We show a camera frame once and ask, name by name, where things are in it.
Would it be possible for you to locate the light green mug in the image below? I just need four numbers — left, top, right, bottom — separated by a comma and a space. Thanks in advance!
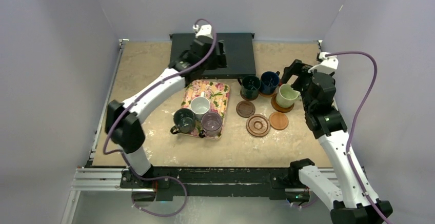
275, 84, 300, 108

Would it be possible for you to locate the navy blue mug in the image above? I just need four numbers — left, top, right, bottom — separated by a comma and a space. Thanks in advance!
260, 71, 280, 95

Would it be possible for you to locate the glossy brown ringed coaster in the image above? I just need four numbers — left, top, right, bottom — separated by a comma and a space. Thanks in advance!
246, 114, 271, 137
271, 94, 294, 113

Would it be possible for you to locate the dark green mug back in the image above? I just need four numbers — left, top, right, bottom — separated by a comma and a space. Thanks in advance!
238, 75, 261, 98

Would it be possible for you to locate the dark green mug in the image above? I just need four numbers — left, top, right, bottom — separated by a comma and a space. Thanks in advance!
170, 108, 196, 134
238, 75, 261, 98

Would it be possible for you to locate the white mug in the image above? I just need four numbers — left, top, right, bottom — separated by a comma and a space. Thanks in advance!
190, 91, 211, 120

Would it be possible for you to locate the glossy brown ringed coaster front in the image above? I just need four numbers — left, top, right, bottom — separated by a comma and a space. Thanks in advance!
246, 114, 271, 137

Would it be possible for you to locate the lavender mug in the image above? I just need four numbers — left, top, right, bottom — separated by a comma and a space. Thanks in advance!
199, 112, 223, 138

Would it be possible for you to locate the dark green mug front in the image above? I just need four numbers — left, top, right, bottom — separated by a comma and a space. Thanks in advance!
170, 108, 196, 134

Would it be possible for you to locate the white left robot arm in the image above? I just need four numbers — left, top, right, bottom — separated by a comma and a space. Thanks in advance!
103, 33, 218, 188

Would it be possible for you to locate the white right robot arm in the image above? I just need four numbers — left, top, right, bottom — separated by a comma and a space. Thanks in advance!
282, 59, 393, 223

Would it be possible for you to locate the light orange coaster back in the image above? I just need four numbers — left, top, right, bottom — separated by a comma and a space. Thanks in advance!
259, 92, 276, 98

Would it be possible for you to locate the light orange coaster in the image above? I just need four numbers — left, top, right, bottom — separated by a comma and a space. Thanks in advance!
269, 112, 289, 130
259, 92, 276, 98

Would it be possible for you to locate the dark walnut coaster back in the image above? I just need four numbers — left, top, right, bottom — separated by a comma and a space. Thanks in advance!
240, 92, 258, 101

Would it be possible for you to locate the dark walnut coaster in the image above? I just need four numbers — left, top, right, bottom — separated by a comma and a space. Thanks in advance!
236, 100, 255, 118
240, 92, 258, 101

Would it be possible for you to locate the light orange coaster front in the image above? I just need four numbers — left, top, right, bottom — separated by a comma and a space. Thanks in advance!
269, 112, 289, 130

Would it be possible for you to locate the dark walnut coaster middle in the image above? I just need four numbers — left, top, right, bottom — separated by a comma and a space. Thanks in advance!
236, 100, 255, 118

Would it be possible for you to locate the floral serving tray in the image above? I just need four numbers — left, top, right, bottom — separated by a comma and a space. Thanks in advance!
181, 80, 230, 140

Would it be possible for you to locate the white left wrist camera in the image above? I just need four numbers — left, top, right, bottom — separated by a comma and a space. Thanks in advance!
192, 24, 214, 39

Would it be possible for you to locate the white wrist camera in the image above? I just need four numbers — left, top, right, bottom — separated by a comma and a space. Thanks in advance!
192, 24, 214, 39
308, 52, 339, 75

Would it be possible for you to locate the dark grey network switch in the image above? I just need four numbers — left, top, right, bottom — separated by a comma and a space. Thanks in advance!
169, 33, 256, 79

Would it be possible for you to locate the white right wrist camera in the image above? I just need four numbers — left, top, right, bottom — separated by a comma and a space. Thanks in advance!
308, 52, 339, 75

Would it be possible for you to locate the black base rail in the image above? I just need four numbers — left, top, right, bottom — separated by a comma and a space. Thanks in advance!
120, 166, 310, 202

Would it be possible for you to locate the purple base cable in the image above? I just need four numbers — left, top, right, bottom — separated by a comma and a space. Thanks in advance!
131, 176, 188, 218

